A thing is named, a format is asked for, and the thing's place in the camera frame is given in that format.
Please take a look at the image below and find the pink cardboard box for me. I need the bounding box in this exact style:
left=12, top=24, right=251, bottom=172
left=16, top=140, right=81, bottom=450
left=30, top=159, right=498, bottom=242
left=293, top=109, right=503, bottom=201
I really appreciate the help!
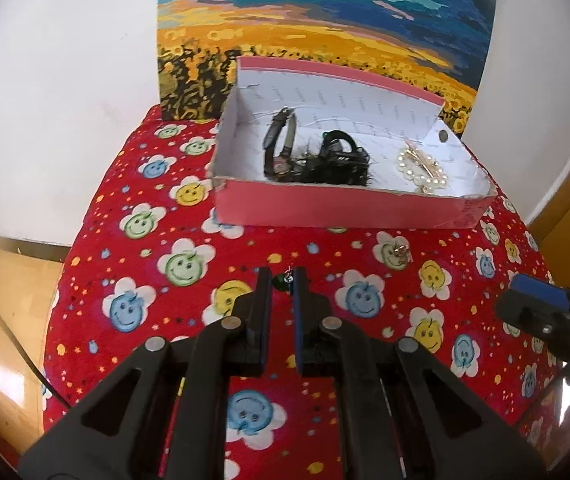
left=206, top=56, right=496, bottom=231

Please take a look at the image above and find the black hair tie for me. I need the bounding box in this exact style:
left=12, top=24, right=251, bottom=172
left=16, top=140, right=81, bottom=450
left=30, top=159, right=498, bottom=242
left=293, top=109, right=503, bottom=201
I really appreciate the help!
left=320, top=129, right=362, bottom=155

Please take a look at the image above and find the pearl hair clip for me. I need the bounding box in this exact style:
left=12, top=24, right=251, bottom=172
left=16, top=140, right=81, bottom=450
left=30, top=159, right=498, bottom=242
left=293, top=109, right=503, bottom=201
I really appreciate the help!
left=397, top=147, right=450, bottom=194

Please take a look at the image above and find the black fuzzy scrunchie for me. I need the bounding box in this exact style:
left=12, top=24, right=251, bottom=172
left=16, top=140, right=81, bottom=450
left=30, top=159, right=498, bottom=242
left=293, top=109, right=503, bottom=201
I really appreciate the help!
left=292, top=144, right=376, bottom=189

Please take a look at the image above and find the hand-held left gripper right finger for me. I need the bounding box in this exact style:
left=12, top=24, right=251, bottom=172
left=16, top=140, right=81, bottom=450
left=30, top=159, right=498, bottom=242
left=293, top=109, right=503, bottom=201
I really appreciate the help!
left=293, top=268, right=549, bottom=480

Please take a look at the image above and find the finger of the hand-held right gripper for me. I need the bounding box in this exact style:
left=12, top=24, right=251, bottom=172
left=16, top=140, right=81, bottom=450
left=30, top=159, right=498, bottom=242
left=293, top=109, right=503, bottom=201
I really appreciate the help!
left=495, top=273, right=570, bottom=337

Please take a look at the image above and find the black cable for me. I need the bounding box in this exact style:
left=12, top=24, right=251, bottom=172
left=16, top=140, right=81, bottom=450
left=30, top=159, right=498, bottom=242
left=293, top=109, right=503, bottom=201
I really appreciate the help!
left=0, top=305, right=73, bottom=408

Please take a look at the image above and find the green drop earring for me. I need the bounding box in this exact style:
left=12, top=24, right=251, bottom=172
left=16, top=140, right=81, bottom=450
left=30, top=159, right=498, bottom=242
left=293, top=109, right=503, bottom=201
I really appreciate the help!
left=273, top=265, right=296, bottom=292

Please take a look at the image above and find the red smiley flower cloth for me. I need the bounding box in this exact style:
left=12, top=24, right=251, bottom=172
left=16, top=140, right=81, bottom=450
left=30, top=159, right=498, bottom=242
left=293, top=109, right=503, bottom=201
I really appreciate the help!
left=42, top=105, right=570, bottom=480

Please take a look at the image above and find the black strap wristwatch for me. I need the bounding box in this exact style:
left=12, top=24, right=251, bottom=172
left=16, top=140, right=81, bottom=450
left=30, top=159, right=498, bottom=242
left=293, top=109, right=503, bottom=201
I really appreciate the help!
left=263, top=107, right=298, bottom=182

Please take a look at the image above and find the gold hair pin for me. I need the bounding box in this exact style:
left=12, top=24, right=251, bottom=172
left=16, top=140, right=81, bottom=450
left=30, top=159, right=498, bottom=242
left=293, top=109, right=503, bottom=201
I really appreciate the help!
left=405, top=142, right=442, bottom=179

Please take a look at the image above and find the sunflower field painting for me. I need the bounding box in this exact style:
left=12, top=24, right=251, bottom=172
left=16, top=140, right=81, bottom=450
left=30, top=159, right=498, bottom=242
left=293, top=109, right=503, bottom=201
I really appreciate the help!
left=157, top=0, right=496, bottom=133

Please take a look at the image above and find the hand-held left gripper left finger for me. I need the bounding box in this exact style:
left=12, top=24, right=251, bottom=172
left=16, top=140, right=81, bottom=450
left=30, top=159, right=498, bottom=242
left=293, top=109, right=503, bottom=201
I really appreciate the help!
left=17, top=266, right=274, bottom=480

